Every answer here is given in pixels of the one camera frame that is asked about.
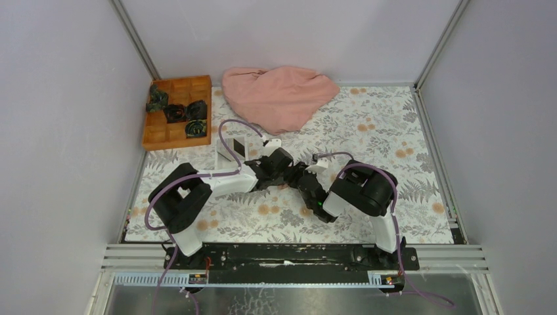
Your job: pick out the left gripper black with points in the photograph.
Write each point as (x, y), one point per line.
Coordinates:
(281, 179)

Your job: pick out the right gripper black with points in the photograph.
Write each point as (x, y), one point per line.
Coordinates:
(295, 174)

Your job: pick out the white translucent card box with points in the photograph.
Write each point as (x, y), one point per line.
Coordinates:
(225, 165)

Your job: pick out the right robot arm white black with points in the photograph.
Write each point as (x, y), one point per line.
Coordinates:
(362, 186)

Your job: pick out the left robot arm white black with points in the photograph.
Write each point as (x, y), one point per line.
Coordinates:
(183, 194)

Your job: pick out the pink cloth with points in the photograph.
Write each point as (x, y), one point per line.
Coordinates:
(279, 100)

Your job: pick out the dark patterned rolled sock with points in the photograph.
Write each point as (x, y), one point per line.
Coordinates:
(196, 128)

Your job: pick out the black rolled sock right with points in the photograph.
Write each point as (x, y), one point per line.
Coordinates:
(197, 110)

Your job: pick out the black rolled sock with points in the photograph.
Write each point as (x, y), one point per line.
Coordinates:
(175, 113)
(197, 110)

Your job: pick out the floral table mat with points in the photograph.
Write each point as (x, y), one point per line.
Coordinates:
(375, 125)

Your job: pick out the black rolled sock left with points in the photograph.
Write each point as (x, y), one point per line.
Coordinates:
(175, 113)

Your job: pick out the wooden compartment tray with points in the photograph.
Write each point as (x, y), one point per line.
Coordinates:
(160, 135)

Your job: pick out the green patterned rolled sock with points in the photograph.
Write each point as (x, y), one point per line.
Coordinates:
(158, 100)

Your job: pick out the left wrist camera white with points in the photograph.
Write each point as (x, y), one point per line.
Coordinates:
(269, 146)

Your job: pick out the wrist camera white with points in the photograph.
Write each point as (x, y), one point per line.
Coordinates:
(318, 167)
(269, 146)

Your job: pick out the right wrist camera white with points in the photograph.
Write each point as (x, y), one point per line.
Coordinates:
(318, 167)

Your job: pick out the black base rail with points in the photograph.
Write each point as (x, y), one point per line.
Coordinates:
(292, 264)

